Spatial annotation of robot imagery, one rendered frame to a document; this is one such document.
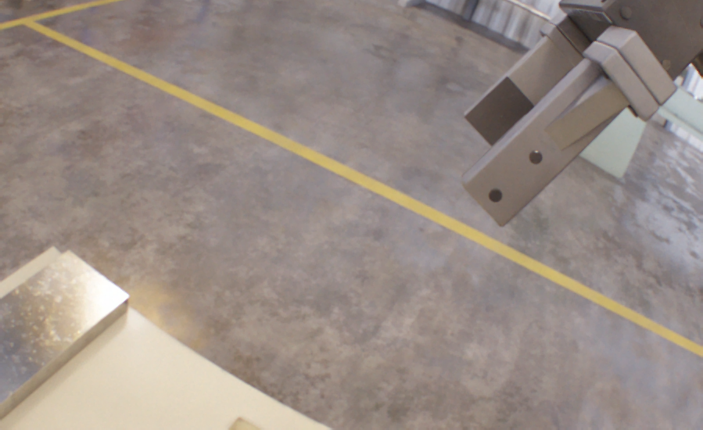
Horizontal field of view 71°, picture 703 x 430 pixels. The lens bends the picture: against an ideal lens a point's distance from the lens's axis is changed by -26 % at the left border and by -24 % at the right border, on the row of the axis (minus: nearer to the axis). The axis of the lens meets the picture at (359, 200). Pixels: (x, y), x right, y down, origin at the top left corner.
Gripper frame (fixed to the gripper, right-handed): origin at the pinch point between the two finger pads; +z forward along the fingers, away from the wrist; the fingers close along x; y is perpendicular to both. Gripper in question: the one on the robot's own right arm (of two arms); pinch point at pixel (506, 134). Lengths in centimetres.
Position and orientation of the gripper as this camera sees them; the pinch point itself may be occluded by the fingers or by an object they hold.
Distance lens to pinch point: 32.7
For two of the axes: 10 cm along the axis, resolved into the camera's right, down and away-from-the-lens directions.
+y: 7.1, 6.9, 1.2
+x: 1.7, -3.3, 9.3
